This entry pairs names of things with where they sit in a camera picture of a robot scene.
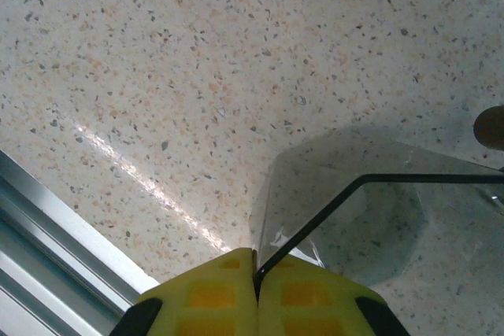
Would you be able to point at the grey octagonal glass server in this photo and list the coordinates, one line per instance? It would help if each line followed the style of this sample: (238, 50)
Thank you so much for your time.
(354, 214)

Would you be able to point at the aluminium extrusion rail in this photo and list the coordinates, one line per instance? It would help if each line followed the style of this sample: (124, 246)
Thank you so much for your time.
(47, 241)

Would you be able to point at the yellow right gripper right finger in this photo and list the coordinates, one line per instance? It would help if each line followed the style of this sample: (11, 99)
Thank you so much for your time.
(315, 304)

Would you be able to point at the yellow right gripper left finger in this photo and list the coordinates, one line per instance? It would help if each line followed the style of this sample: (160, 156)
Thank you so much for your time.
(212, 296)

